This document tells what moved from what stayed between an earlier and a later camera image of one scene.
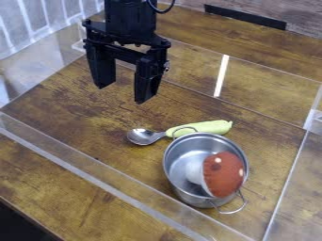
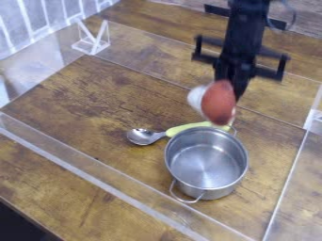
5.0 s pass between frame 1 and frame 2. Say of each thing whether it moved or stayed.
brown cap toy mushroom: moved
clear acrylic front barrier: stayed
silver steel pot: moved
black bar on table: stayed
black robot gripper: moved
